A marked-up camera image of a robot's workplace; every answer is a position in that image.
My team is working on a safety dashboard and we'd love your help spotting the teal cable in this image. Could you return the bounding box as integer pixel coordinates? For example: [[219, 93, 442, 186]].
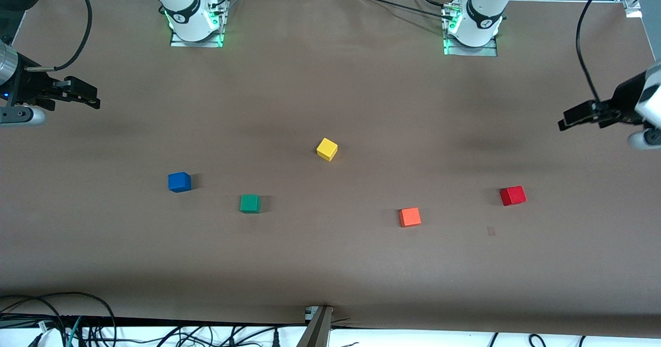
[[65, 316, 84, 347]]

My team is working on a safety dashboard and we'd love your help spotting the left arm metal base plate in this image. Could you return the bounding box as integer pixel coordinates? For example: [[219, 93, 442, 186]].
[[443, 6, 499, 57]]

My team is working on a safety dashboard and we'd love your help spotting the yellow wooden block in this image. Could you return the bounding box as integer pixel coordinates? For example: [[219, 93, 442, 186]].
[[316, 137, 339, 162]]

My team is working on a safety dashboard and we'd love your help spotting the grey metal post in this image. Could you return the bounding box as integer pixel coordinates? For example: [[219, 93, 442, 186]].
[[297, 306, 334, 347]]

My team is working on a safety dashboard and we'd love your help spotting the blue wooden block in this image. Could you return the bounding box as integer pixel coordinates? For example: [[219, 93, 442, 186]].
[[168, 172, 192, 193]]

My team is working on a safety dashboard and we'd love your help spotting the long black cable loop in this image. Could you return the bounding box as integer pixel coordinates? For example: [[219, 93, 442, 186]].
[[0, 291, 117, 347]]

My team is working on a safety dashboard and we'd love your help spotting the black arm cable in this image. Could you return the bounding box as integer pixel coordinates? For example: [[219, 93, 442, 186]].
[[575, 0, 620, 103], [23, 0, 93, 73]]

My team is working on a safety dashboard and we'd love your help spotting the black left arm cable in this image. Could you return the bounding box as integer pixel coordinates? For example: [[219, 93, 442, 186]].
[[575, 0, 620, 103]]

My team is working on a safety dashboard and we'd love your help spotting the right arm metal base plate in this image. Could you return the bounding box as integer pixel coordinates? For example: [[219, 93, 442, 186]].
[[169, 0, 229, 48]]

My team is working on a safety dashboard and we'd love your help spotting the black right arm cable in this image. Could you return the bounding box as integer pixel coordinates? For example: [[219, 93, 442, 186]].
[[23, 0, 93, 73]]

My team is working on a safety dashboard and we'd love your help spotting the red wooden block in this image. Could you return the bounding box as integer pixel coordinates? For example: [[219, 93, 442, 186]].
[[499, 185, 527, 207]]

